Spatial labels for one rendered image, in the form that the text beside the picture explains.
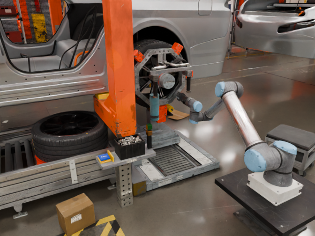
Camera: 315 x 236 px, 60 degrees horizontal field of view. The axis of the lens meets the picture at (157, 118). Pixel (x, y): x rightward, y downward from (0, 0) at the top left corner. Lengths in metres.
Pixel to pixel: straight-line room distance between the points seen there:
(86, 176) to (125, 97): 0.75
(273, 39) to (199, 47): 1.90
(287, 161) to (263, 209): 0.34
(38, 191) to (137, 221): 0.79
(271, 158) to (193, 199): 0.82
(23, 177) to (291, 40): 3.84
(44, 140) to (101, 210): 0.72
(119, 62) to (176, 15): 0.98
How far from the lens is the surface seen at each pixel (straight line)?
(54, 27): 4.64
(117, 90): 2.04
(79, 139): 2.31
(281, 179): 2.04
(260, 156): 1.83
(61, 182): 2.34
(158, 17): 2.68
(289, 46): 4.57
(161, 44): 2.65
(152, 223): 2.18
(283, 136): 2.86
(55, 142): 2.34
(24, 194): 2.34
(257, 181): 2.05
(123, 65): 2.02
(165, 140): 2.91
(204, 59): 3.03
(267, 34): 4.69
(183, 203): 2.35
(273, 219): 1.91
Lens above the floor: 1.53
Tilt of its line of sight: 23 degrees down
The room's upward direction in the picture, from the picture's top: straight up
